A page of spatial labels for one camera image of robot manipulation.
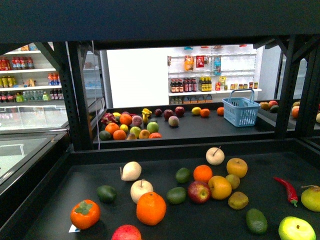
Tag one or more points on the far yellow lemon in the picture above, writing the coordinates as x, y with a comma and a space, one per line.
196, 111

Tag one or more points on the far orange beside lemon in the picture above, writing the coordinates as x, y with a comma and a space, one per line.
205, 113

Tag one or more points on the far green apple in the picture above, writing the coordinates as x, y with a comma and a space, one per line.
153, 127

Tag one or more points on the green apple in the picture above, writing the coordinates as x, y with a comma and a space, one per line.
153, 127
294, 228

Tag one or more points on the far peach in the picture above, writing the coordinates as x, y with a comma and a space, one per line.
173, 121

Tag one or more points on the far dark red apple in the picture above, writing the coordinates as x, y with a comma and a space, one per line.
179, 111

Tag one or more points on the dark sauce bottles row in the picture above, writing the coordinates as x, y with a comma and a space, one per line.
182, 85

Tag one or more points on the yellow label bottles row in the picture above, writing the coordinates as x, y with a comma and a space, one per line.
205, 84

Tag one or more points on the white pear lying sideways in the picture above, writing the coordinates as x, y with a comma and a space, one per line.
130, 172

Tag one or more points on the green lime back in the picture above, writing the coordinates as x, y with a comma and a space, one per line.
182, 176

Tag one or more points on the green lime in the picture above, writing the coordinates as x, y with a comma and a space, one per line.
182, 176
176, 196

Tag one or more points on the far orange near basket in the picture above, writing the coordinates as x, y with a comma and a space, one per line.
220, 111

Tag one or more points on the white pear back right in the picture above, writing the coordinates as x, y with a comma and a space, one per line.
215, 156

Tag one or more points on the white pear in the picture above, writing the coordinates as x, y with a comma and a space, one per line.
215, 156
139, 188

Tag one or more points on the orange snack bag hanging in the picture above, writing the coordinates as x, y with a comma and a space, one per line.
188, 63

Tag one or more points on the small round orange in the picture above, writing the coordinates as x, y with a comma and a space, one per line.
202, 173

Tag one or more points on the white pear centre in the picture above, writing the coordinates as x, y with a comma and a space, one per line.
139, 188

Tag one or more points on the red snack bag hanging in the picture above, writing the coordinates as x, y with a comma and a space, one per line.
200, 61

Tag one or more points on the green lime front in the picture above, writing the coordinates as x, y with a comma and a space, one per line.
176, 196

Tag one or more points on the red yellow apple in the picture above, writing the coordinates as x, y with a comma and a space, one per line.
199, 192

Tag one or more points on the blue plastic basket far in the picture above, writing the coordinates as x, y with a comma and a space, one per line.
241, 111

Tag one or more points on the large round orange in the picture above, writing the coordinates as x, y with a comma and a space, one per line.
151, 208

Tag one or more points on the golden pear apple back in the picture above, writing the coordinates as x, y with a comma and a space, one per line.
237, 166

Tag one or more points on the yellow orange persimmon fruit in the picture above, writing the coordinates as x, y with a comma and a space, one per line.
220, 187

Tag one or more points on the dark green avocado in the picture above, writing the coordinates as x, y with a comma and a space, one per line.
106, 194

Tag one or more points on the brown kiwi far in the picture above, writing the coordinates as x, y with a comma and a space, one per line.
234, 181

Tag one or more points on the brown kiwi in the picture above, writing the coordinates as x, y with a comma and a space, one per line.
238, 200
234, 181

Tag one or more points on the brown kiwi near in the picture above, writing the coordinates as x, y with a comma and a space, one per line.
238, 200

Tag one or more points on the red pomegranate fruit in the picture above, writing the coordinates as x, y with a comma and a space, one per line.
127, 232

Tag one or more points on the orange persimmon green leaf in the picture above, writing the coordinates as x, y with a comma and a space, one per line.
85, 214

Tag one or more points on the glass top freezer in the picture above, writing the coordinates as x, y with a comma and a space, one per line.
26, 127

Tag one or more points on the green avocado right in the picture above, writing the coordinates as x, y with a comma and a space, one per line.
256, 221

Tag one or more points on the small white blue label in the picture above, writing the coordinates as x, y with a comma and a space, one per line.
73, 229

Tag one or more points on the red chili pepper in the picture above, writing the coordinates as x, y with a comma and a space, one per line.
291, 193

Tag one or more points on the yellow green pear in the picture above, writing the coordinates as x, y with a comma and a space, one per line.
310, 197

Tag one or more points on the black shelf upright post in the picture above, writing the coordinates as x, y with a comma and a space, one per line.
73, 88

